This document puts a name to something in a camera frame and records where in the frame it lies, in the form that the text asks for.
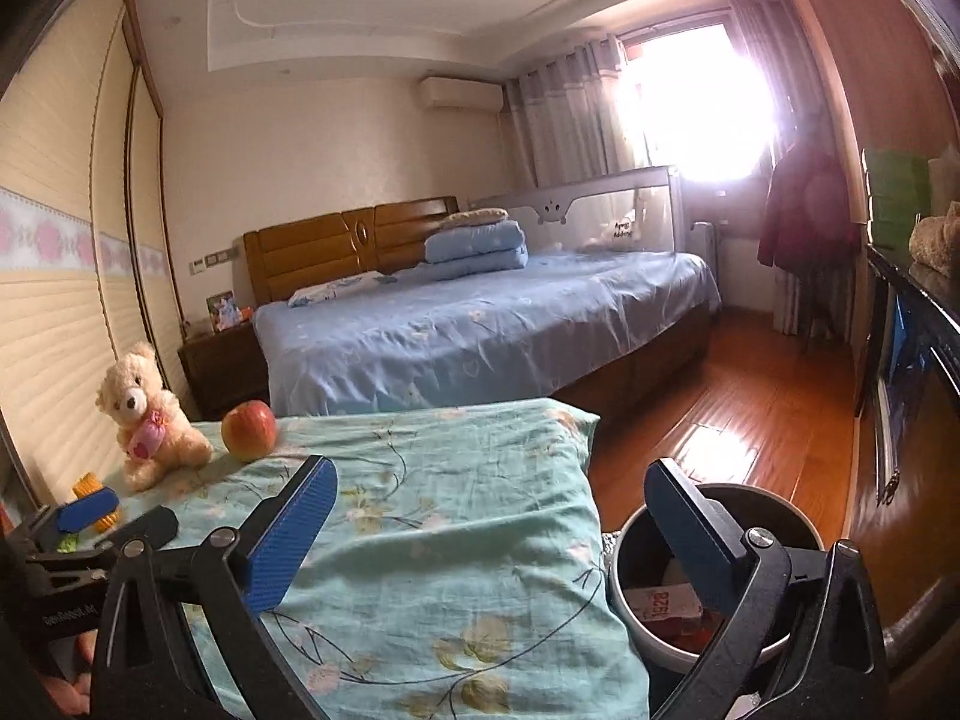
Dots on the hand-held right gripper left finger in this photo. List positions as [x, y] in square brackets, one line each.
[292, 532]

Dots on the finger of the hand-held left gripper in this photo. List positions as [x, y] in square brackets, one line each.
[90, 508]
[154, 523]

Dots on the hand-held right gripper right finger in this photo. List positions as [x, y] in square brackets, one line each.
[690, 540]

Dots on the yellow corn toy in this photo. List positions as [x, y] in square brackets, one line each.
[86, 484]

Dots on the green drink pouch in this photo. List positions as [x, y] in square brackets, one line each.
[67, 542]

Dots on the black round trash bin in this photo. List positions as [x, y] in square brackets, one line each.
[750, 502]

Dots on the red and white packet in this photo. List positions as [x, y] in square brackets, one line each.
[667, 611]

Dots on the person's left hand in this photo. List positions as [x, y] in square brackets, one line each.
[67, 694]

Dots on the cream teddy bear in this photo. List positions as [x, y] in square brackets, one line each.
[146, 420]

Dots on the red yellow apple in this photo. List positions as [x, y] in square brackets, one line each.
[249, 431]

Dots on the wooden nightstand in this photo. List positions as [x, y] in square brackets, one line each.
[221, 375]

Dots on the teal floral sheet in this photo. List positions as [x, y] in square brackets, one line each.
[465, 510]

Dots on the cream sliding wardrobe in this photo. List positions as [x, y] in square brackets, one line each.
[60, 277]

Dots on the flat white blue pillow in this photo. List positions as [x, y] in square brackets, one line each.
[337, 291]

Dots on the bed with blue sheet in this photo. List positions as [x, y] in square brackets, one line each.
[487, 330]

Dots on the black glass-door cabinet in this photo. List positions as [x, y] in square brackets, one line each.
[922, 375]

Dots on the wooden headboard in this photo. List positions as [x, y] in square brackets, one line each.
[337, 247]

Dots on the white radiator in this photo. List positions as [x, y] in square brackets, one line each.
[705, 240]

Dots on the folded blue blanket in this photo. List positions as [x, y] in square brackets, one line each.
[476, 251]

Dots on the dark red coat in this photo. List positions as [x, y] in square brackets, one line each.
[806, 210]

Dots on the small patterned pillow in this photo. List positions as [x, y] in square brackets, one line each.
[472, 217]

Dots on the brown plush toy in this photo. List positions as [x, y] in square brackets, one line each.
[937, 240]

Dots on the stack of green boxes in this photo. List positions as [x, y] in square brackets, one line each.
[896, 195]

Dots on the bright window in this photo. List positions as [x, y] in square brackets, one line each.
[697, 105]

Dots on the grey patterned curtain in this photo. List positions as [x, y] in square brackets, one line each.
[562, 112]
[757, 52]

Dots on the white air conditioner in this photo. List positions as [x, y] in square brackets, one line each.
[461, 94]

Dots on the tall wooden cabinet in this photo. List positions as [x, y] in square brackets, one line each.
[862, 52]

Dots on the small photo frame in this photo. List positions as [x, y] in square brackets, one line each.
[229, 311]

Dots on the wall switch panel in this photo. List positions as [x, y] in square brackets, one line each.
[214, 259]

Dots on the grey bed guard rail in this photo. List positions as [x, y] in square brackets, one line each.
[600, 199]

